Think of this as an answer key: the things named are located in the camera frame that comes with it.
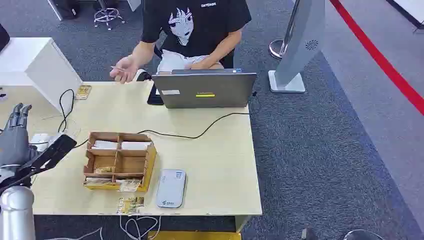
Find person's right hand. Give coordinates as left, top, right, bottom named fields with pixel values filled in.
left=110, top=56, right=141, bottom=84

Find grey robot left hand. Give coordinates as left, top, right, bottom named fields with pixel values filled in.
left=0, top=102, right=39, bottom=169

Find person's left hand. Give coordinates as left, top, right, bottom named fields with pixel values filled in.
left=189, top=60, right=217, bottom=70

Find grey laptop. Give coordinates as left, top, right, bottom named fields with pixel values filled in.
left=151, top=68, right=258, bottom=110

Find black chair of person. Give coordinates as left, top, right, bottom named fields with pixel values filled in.
left=219, top=48, right=236, bottom=69

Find small white adapter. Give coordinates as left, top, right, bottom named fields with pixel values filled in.
left=29, top=133, right=51, bottom=153

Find person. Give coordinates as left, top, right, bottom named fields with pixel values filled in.
left=110, top=0, right=253, bottom=84

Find black phone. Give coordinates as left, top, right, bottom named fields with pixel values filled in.
left=147, top=84, right=165, bottom=107

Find chrome office chair base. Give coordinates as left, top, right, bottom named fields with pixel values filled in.
left=93, top=0, right=127, bottom=32

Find white card stack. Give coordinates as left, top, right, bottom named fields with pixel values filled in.
left=92, top=140, right=119, bottom=151
left=121, top=141, right=152, bottom=151

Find white cabinet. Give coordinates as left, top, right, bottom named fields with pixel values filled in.
left=0, top=37, right=83, bottom=114

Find wooden compartment card box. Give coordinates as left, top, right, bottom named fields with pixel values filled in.
left=82, top=131, right=158, bottom=193

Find grey kiosk stand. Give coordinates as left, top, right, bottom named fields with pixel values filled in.
left=267, top=0, right=328, bottom=94

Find black object beside cabinet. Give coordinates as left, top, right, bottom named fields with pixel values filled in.
left=0, top=23, right=11, bottom=53

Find white-grey card reader device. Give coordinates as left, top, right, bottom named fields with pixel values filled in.
left=155, top=168, right=187, bottom=210

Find yellow floor board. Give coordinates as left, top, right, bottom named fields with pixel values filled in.
left=147, top=230, right=242, bottom=240

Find red floor tape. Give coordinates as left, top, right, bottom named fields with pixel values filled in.
left=329, top=0, right=424, bottom=117

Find round chrome floor base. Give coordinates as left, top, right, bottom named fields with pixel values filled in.
left=343, top=229, right=386, bottom=240

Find black flat bracket with cables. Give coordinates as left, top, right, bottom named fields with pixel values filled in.
left=0, top=134, right=78, bottom=195

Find black looped cable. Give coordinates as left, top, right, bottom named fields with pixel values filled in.
left=57, top=89, right=76, bottom=134

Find black power cable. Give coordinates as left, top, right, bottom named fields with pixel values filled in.
left=72, top=112, right=251, bottom=149

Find chrome stanchion post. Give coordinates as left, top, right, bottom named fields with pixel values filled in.
left=268, top=0, right=301, bottom=61

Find white cables under desk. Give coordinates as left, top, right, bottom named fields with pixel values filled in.
left=44, top=215, right=163, bottom=240

